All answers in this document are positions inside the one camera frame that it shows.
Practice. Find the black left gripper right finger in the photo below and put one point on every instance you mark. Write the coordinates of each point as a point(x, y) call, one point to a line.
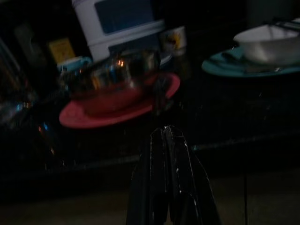
point(187, 192)

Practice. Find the metal spoon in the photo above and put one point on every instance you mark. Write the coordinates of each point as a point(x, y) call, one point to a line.
point(250, 68)

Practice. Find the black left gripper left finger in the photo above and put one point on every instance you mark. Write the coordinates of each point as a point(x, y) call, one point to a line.
point(150, 187)

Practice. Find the yellow labelled box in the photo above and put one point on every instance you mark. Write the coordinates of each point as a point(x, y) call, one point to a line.
point(61, 50)

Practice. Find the white printed mug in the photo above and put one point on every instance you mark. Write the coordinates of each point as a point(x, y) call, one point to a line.
point(173, 39)

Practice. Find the teal mug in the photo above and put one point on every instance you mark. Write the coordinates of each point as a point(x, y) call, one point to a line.
point(72, 64)

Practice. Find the stainless steel bowl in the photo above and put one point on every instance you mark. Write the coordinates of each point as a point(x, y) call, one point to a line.
point(112, 72)

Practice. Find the pink plate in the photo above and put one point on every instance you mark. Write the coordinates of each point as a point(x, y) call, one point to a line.
point(105, 114)

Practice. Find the white stacked food container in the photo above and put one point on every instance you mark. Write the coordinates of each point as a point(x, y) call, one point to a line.
point(93, 35)

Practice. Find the white bowl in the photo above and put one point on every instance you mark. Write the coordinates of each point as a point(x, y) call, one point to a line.
point(264, 49)

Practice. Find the teal plate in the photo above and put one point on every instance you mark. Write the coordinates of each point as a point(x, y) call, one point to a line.
point(225, 68)

